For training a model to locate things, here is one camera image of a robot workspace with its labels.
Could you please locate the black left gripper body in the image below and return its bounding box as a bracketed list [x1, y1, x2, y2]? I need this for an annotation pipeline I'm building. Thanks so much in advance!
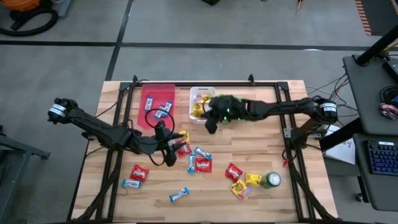
[141, 121, 177, 167]

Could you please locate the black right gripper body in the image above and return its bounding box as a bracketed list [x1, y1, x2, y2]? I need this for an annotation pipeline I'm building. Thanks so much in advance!
[203, 95, 249, 134]

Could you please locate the white plastic bin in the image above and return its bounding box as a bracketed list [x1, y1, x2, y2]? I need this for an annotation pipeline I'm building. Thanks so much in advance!
[188, 86, 217, 124]

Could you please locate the pink plastic bin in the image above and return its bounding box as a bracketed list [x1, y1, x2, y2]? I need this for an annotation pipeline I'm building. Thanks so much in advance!
[137, 83, 176, 130]

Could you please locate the green drink can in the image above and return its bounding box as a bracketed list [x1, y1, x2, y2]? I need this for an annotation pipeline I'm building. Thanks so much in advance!
[260, 170, 282, 190]

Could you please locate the black desk leg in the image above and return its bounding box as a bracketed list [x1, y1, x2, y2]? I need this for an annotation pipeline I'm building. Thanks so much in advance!
[318, 117, 364, 152]

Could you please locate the white box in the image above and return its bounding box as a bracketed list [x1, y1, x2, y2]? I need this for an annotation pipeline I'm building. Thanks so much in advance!
[323, 124, 357, 166]

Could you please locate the grey desk top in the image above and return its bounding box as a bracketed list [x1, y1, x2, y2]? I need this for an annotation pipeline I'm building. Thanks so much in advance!
[343, 54, 398, 136]

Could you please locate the grey metal cart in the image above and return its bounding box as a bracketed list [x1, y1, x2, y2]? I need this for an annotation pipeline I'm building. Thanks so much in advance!
[0, 124, 52, 224]

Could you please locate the pink wrapper bundle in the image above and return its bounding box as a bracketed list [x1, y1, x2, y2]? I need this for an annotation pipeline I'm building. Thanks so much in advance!
[378, 102, 398, 121]

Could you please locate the black metal pole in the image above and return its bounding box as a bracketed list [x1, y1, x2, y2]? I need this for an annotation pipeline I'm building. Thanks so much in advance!
[354, 23, 398, 67]

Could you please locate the black backlit keyboard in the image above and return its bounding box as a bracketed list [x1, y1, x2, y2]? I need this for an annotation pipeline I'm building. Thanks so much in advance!
[366, 139, 398, 177]

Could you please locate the grey vacuum part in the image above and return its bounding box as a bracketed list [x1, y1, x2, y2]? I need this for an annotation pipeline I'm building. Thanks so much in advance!
[57, 0, 73, 18]

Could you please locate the black desk device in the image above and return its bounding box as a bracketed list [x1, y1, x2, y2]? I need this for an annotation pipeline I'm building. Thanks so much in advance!
[381, 57, 398, 84]

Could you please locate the grey keyboard desk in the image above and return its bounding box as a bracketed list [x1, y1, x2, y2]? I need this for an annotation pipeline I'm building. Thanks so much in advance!
[353, 133, 398, 213]

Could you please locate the black mat orange stripe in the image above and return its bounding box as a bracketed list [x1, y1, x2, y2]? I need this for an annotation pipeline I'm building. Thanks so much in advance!
[354, 0, 398, 37]

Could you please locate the orange shop vacuum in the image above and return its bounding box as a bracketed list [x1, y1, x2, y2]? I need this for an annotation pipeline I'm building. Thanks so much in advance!
[8, 0, 53, 30]

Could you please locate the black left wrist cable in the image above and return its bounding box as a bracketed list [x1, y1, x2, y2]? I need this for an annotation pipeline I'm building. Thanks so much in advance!
[144, 108, 175, 138]

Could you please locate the black aluminium table frame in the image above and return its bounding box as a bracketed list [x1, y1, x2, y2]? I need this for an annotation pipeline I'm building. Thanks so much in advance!
[67, 74, 340, 224]

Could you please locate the black coiled cable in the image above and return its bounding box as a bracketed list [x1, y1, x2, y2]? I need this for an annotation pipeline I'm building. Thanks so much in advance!
[379, 85, 398, 105]

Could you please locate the black vacuum hose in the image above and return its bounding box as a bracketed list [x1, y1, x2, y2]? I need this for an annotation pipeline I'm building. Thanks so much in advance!
[0, 8, 59, 37]

